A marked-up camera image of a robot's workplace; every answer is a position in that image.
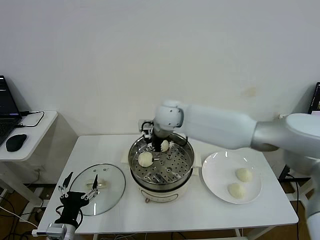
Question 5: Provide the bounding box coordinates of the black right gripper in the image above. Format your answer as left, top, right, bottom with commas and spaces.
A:
149, 132, 163, 162

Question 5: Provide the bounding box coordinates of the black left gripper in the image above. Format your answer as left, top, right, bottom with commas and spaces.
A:
54, 171, 99, 224

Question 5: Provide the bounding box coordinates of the white steamed baozi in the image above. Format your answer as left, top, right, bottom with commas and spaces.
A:
137, 151, 155, 168
159, 139, 171, 153
235, 167, 253, 183
227, 182, 247, 200

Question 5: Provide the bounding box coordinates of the round glass pot lid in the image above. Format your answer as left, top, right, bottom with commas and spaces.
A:
68, 163, 126, 216

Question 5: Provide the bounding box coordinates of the stainless steel steamer basket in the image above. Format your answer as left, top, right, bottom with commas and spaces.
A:
128, 130, 195, 187

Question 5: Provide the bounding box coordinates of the cream electric cooking pot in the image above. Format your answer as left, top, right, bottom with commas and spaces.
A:
121, 149, 202, 204

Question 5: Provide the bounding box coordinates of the white round plate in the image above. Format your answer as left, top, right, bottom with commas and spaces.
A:
201, 151, 263, 205

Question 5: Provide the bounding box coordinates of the white side table with mouse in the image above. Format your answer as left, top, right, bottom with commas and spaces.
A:
0, 111, 59, 210

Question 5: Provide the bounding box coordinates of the black computer mouse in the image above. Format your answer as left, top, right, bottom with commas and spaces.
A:
5, 134, 28, 153

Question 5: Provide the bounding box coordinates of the black laptop with dark screen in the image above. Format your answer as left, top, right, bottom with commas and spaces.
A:
0, 75, 23, 147

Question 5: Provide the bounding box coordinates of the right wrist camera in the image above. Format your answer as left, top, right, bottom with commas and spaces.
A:
138, 119, 155, 140

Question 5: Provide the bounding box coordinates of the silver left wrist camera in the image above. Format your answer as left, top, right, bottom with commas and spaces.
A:
31, 223, 68, 238

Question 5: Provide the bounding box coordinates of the white floor cable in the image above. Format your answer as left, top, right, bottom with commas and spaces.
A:
0, 207, 40, 229

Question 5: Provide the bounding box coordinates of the black floor cable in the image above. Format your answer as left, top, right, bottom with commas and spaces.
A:
0, 196, 43, 221

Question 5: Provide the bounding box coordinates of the black laptop cable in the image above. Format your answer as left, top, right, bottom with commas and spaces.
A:
15, 110, 46, 129

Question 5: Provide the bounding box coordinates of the black cable with hub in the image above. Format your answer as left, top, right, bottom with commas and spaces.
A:
278, 164, 301, 203

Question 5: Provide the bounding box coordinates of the black laptop showing camera views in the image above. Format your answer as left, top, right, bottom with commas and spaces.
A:
309, 81, 320, 115

